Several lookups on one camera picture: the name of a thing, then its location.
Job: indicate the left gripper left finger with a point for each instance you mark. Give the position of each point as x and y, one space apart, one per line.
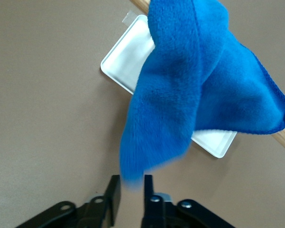
115 199

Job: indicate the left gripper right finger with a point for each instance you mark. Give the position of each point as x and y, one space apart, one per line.
149 190

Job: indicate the blue microfibre towel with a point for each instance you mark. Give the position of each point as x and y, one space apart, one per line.
175 95

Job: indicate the white rack with wooden bars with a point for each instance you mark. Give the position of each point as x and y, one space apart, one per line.
126 59

